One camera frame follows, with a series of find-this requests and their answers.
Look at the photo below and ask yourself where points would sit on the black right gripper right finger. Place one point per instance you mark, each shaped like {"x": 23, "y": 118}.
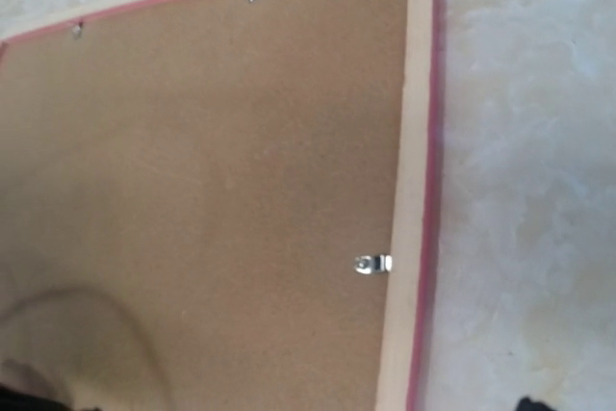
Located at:
{"x": 530, "y": 404}

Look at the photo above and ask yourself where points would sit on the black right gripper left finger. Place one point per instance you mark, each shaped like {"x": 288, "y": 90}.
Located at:
{"x": 39, "y": 399}

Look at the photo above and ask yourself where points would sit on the pink wooden picture frame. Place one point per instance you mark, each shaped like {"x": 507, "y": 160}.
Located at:
{"x": 414, "y": 189}

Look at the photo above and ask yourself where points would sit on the brown cardboard backing board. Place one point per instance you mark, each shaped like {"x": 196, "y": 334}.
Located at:
{"x": 216, "y": 189}

